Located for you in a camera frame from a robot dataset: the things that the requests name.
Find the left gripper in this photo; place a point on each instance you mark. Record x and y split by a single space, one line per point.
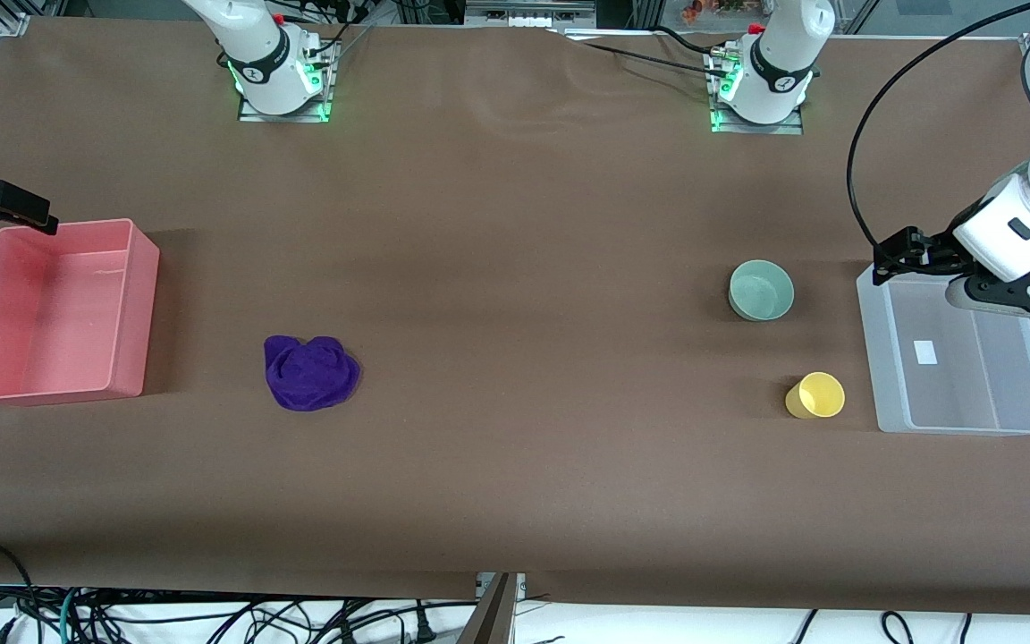
937 251

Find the pale green bowl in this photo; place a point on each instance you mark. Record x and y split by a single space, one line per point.
760 291

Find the yellow plastic cup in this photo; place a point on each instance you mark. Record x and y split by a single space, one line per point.
817 396

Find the purple cloth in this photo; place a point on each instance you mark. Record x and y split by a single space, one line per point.
309 374

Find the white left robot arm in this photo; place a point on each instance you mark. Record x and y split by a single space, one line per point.
779 63

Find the pink plastic bin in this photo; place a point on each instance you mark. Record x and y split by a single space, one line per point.
50 313

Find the white label sticker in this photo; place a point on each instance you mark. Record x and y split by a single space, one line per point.
925 352

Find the clear plastic bin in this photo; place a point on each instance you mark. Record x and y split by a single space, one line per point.
962 376

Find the brown table cover sheet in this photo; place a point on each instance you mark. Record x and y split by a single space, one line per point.
515 358

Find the grey device box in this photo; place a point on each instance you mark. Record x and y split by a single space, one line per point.
528 11

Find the aluminium frame profile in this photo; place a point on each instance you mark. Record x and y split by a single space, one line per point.
28 13

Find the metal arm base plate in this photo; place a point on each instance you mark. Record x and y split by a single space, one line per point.
761 128
287 112

